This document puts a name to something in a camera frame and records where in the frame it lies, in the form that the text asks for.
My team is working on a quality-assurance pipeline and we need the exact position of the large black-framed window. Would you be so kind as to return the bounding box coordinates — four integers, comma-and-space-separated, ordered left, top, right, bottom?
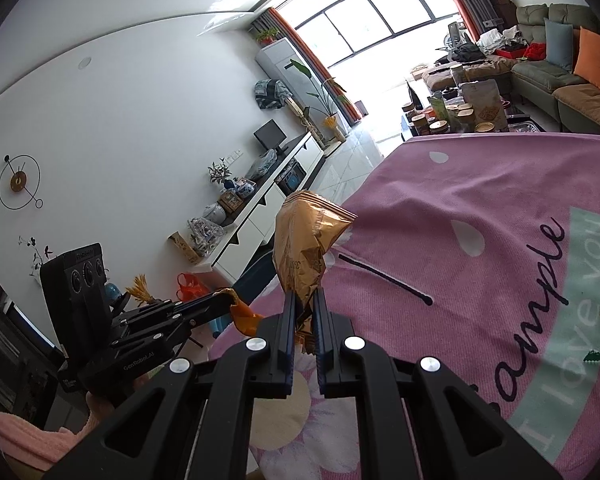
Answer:
280, 0, 463, 68

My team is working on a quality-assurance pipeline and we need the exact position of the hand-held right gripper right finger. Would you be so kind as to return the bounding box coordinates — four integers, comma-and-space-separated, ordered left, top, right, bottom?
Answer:
312, 287, 563, 480

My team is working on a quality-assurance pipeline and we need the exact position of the green brown sofa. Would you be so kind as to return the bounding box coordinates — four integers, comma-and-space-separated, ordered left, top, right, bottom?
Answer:
422, 2, 600, 136

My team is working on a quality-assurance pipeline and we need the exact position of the orange snack wrapper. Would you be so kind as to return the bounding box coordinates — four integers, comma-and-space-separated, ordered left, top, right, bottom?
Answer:
227, 287, 266, 338

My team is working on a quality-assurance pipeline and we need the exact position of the blue patterned cloth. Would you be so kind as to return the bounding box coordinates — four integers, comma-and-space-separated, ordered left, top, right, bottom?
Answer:
254, 79, 290, 111

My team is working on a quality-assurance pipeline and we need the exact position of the white TV cabinet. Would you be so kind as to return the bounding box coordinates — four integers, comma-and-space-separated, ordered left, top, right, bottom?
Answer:
169, 130, 326, 283

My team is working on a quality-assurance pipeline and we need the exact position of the tall leafy plant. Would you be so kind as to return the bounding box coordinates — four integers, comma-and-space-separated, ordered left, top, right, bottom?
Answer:
289, 58, 348, 136

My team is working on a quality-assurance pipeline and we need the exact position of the black bag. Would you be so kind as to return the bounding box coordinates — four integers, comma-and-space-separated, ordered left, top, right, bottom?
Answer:
450, 42, 487, 63

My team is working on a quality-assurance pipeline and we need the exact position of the small wooden box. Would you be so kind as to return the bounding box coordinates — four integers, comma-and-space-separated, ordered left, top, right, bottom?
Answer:
217, 191, 243, 216

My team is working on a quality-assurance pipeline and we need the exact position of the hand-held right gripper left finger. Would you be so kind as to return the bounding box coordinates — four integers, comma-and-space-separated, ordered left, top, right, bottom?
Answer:
42, 289, 299, 480

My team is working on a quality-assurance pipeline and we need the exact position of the gold snack bag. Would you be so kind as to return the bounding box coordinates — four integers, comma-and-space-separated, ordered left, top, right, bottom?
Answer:
272, 190, 358, 356

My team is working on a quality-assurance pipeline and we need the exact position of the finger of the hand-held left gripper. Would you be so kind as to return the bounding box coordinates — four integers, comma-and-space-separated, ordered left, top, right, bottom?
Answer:
111, 290, 235, 335
112, 322, 202, 362

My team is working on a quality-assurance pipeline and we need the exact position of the pink printed blanket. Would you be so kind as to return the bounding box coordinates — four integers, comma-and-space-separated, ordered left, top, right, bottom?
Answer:
207, 132, 600, 480

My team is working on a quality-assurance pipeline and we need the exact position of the black coffee table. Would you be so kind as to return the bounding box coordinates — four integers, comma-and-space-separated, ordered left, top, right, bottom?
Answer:
397, 100, 546, 143

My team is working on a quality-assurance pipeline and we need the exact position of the tan cardboard box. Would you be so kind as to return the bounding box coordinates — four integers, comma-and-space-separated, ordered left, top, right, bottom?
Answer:
168, 231, 201, 264

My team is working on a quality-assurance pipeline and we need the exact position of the yellow dried flower bunch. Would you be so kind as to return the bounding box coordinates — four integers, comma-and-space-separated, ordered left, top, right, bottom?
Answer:
125, 274, 156, 308

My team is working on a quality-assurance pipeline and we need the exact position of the wooden rack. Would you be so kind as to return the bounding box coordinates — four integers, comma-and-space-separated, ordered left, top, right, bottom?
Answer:
287, 95, 331, 143

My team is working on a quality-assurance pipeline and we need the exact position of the blue white plastic bundle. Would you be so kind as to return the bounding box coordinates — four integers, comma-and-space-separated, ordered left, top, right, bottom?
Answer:
247, 149, 278, 181

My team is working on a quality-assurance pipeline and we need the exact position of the clear plastic bag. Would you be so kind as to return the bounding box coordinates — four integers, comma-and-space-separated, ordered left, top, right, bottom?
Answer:
187, 216, 226, 256

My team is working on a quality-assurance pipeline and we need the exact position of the blue white porcelain vase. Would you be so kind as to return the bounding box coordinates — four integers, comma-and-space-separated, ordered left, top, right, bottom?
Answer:
232, 177, 257, 201

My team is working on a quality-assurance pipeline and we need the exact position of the potted bonsai plant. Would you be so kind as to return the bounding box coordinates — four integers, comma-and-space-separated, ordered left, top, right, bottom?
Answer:
207, 157, 235, 193

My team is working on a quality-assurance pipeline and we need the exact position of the white standing air conditioner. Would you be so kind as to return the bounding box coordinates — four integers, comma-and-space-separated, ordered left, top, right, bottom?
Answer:
255, 37, 316, 111

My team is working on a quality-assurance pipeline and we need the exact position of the black monitor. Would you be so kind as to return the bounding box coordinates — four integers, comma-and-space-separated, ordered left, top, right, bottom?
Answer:
253, 120, 288, 156

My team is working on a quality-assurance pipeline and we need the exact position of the white clothes pile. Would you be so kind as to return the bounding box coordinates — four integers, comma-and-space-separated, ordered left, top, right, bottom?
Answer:
479, 25, 523, 52

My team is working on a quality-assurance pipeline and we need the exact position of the dark cabinet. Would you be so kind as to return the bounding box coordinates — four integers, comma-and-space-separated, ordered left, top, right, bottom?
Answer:
0, 255, 88, 431

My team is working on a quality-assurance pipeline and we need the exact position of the black thin stick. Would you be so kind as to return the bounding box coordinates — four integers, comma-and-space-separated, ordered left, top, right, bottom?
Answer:
337, 252, 433, 307

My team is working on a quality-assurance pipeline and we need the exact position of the blue cushion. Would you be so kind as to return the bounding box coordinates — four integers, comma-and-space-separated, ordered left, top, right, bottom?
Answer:
542, 17, 576, 72

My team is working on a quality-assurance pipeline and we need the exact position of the white brown paper bag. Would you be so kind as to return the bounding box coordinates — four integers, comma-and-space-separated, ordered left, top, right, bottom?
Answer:
461, 79, 510, 133

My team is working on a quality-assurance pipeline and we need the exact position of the white ceramic jar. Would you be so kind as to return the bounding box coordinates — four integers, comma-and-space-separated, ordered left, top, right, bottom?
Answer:
202, 201, 227, 225

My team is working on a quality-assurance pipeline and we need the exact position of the dark blue bin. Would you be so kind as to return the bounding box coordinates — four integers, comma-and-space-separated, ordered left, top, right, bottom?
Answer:
235, 255, 281, 308

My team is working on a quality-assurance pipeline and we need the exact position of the orange plastic bag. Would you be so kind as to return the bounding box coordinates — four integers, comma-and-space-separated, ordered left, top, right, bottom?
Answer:
176, 273, 212, 303

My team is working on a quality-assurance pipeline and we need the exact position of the round black wall clock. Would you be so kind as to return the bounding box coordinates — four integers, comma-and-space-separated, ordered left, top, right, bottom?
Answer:
0, 154, 44, 211

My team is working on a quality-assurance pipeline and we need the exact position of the green carton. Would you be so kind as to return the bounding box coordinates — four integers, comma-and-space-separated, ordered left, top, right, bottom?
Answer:
426, 91, 451, 123

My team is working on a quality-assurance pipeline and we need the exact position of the group of glass jars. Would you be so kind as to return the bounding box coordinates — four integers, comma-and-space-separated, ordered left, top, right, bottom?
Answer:
402, 62, 511, 137

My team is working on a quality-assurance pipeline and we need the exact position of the orange cushion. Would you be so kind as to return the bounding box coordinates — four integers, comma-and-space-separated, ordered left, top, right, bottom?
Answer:
572, 27, 600, 96

